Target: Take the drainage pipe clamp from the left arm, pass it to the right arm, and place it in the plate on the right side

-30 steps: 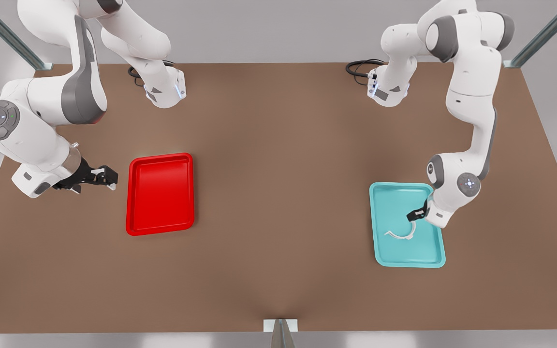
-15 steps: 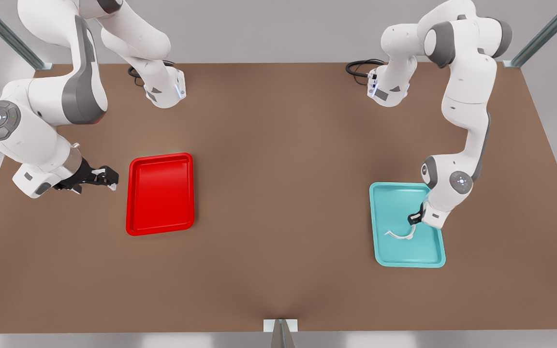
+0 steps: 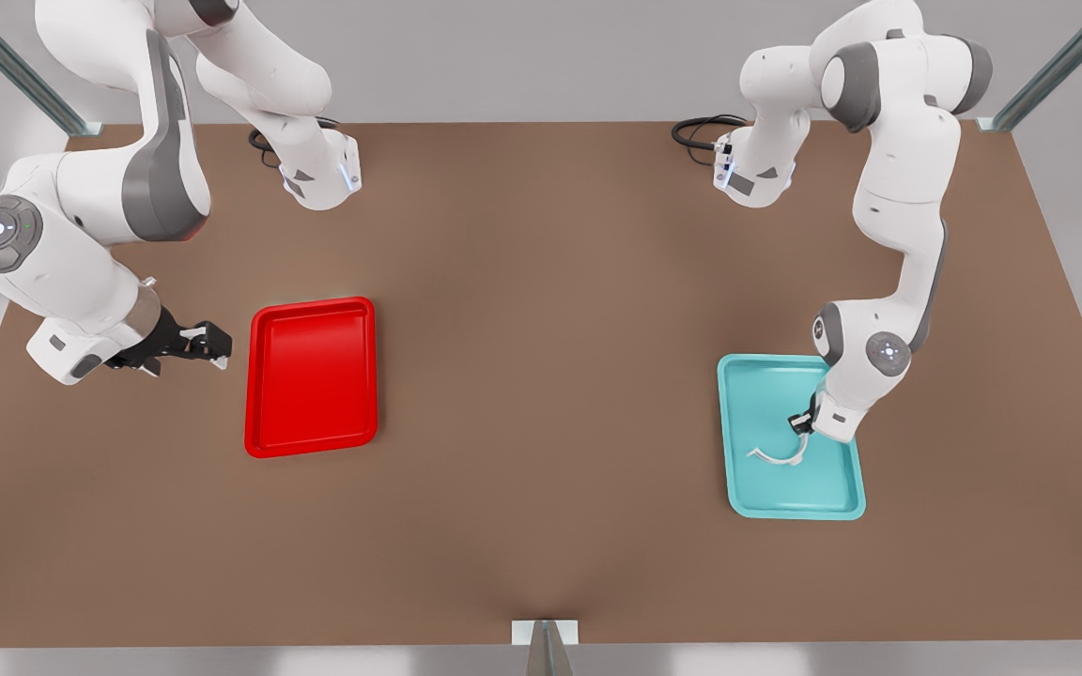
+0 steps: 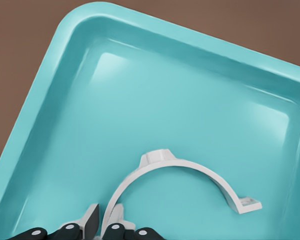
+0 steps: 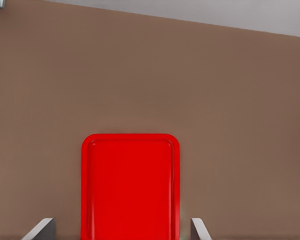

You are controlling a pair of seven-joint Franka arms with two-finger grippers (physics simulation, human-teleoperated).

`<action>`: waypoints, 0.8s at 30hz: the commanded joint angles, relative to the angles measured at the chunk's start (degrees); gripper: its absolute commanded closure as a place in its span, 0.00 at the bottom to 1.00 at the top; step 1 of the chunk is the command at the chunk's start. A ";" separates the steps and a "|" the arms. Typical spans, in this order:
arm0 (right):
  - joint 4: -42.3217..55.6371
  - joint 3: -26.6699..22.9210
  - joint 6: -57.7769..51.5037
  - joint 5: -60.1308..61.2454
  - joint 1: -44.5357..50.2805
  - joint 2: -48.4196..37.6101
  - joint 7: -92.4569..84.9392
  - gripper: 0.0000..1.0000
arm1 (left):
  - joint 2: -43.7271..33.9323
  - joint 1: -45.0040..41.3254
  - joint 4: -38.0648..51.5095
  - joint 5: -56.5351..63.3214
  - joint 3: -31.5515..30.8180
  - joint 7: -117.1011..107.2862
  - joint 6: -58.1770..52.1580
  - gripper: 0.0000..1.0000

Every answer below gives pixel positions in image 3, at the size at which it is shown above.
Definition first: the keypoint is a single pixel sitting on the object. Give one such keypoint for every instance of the white drainage pipe clamp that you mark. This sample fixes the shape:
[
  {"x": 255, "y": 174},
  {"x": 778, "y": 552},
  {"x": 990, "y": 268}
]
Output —
[{"x": 780, "y": 456}]

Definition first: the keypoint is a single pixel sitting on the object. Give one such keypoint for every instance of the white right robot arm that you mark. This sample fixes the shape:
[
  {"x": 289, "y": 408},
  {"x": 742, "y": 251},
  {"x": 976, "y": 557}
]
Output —
[{"x": 81, "y": 197}]

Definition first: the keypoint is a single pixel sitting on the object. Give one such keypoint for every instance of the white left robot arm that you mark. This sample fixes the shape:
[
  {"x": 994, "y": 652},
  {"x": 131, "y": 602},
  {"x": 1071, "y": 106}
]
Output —
[{"x": 907, "y": 160}]

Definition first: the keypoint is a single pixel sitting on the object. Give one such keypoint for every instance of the teal tray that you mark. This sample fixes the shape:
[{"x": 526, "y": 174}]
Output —
[{"x": 790, "y": 441}]

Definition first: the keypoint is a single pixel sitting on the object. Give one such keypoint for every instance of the red tray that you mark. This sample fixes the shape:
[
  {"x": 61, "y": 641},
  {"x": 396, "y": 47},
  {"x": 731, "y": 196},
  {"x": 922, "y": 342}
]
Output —
[{"x": 312, "y": 376}]

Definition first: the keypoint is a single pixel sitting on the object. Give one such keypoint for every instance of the silver frame post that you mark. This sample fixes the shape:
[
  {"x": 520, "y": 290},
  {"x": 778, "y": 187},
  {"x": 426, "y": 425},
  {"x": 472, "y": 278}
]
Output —
[
  {"x": 1058, "y": 70},
  {"x": 545, "y": 646},
  {"x": 15, "y": 66}
]

